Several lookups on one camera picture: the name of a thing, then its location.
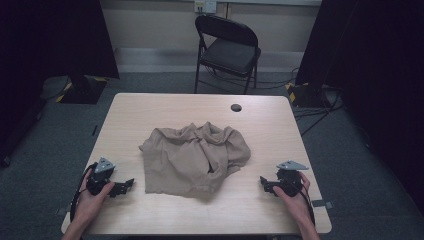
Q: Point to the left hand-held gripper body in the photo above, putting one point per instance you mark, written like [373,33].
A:
[100,175]

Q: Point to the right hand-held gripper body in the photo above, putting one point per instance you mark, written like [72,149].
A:
[289,180]

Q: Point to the beige shorts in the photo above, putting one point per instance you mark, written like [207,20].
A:
[186,160]

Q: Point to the person's right hand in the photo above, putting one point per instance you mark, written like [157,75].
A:
[300,206]

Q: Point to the person's left hand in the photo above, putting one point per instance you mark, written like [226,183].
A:
[86,205]

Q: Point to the grey tape strip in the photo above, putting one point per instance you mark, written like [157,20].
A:
[321,203]
[68,210]

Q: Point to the small dark floor object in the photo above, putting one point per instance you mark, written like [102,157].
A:
[95,130]

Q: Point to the black stand base striped tape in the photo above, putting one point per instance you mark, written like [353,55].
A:
[306,96]
[83,91]

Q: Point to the black folding chair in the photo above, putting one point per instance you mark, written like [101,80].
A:
[230,55]

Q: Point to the dark curtain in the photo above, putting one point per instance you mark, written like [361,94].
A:
[376,66]
[50,40]

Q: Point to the white wall socket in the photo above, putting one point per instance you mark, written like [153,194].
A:
[205,6]

